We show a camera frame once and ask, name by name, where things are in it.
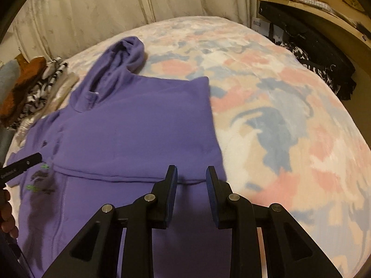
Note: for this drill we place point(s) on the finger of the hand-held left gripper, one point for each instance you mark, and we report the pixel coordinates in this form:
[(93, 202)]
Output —
[(26, 162)]

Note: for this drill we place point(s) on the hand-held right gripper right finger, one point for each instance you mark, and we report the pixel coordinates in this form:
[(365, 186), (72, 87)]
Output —
[(211, 194)]

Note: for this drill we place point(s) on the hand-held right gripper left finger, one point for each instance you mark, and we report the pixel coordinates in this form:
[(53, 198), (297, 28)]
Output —
[(172, 194)]

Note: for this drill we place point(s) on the purple hoodie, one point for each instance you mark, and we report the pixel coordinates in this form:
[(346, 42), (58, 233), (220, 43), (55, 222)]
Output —
[(130, 121)]

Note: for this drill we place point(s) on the stack of folded clothes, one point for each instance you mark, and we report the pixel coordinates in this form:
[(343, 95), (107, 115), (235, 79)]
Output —
[(47, 82)]

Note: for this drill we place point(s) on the person's left hand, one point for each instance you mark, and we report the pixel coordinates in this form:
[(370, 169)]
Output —
[(7, 211)]

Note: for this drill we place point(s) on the brown folded garment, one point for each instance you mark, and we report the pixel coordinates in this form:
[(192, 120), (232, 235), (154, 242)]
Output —
[(23, 89)]

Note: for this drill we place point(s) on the cream folded garment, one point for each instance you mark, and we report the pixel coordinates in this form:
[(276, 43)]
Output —
[(67, 84)]

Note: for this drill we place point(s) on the grey-blue folded cloth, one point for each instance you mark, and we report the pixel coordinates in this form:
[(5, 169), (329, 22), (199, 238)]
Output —
[(8, 75)]

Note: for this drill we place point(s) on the pastel patterned blanket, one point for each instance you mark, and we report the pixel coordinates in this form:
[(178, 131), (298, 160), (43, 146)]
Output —
[(275, 107)]

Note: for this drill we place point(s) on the black and white patterned cloth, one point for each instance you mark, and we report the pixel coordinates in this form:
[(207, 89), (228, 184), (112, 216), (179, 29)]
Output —
[(318, 66)]

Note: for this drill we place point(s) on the cream curtain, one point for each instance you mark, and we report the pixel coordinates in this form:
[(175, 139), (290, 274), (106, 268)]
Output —
[(87, 5)]

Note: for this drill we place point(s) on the white labelled box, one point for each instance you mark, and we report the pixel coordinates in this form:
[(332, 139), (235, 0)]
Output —
[(260, 26)]

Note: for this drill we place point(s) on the long black bag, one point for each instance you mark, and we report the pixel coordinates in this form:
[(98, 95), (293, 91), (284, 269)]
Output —
[(313, 40)]

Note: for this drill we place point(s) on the white blister pack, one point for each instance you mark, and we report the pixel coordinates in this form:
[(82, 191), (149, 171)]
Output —
[(317, 3)]

